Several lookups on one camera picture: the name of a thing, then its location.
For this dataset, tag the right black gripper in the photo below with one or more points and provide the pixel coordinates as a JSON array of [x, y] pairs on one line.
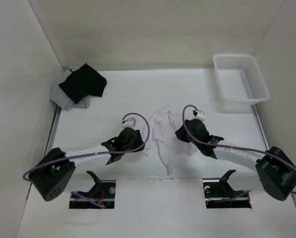
[[181, 136]]

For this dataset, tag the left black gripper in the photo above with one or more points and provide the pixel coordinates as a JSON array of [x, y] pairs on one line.
[[139, 142]]

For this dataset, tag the white tank top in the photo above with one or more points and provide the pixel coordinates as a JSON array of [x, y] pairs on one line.
[[161, 136]]

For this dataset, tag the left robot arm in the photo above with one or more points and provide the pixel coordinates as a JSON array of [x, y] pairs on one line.
[[52, 174]]

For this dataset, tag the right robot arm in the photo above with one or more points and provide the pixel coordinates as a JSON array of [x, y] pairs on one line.
[[275, 173]]

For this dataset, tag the folded black tank top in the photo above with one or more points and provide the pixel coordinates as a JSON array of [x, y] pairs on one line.
[[83, 82]]

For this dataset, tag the folded grey tank top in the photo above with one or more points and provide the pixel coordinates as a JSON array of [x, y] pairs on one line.
[[62, 100]]

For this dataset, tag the white plastic basket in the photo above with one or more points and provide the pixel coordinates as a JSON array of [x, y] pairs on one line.
[[240, 80]]

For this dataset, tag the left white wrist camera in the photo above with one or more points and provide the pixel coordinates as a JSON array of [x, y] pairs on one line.
[[129, 123]]

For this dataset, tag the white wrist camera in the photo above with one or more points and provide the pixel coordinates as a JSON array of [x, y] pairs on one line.
[[200, 115], [129, 123]]

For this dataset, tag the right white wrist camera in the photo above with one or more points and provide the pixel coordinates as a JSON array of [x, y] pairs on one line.
[[200, 115]]

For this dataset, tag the left metal table rail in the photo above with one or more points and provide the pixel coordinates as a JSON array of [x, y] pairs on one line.
[[53, 130]]

